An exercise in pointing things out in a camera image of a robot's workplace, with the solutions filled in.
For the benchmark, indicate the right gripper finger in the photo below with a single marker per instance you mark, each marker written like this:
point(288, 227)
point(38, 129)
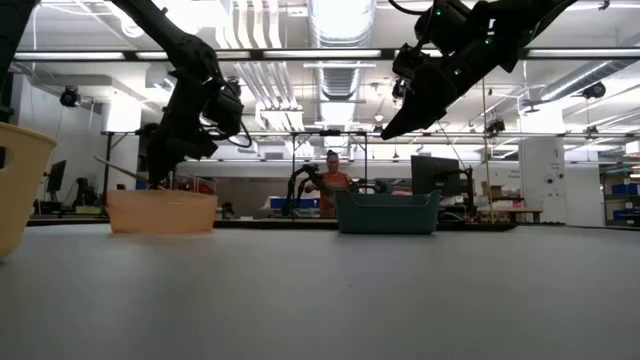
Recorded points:
point(415, 117)

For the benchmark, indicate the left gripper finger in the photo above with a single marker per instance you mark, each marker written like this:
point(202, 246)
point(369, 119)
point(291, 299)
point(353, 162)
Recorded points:
point(145, 132)
point(160, 165)

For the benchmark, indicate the teal plastic bin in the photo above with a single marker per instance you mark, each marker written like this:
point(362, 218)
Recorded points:
point(385, 215)

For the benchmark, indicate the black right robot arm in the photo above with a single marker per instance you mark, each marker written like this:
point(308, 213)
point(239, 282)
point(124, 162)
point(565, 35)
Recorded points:
point(530, 20)

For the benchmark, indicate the black background robot arm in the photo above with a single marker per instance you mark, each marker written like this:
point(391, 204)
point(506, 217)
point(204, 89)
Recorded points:
point(300, 180)

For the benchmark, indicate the black monitor on arm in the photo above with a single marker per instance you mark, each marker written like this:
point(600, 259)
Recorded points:
point(56, 177)

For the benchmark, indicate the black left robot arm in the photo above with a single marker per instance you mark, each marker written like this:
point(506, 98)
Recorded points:
point(175, 40)

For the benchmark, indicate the red storage bins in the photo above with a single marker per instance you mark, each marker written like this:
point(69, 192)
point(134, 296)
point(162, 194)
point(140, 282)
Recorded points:
point(200, 186)

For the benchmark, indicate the orange translucent plastic bin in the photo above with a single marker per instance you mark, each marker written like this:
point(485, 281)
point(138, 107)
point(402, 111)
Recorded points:
point(160, 215)

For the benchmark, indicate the black computer monitor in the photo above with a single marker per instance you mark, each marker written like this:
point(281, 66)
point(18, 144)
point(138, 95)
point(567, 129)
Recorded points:
point(432, 175)

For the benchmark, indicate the person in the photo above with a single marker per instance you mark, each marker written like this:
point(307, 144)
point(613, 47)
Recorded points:
point(336, 182)

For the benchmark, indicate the yellow plastic bin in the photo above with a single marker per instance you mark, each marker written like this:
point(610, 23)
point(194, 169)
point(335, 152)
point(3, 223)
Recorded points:
point(20, 190)

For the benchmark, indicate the grey table mat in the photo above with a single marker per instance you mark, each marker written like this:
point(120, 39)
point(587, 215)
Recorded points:
point(320, 300)

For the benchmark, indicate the shelf with blue bins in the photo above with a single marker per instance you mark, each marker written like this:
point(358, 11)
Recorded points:
point(625, 190)

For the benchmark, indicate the black ceiling camera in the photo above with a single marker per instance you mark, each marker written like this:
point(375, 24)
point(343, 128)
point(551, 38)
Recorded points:
point(399, 89)
point(594, 90)
point(70, 96)

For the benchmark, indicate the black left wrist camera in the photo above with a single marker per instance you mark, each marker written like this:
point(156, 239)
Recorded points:
point(225, 107)

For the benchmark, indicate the black background rig frame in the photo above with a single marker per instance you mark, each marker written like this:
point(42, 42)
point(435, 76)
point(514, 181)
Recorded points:
point(293, 150)

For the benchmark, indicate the black overhead frame beam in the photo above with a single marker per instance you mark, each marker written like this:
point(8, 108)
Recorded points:
point(320, 54)

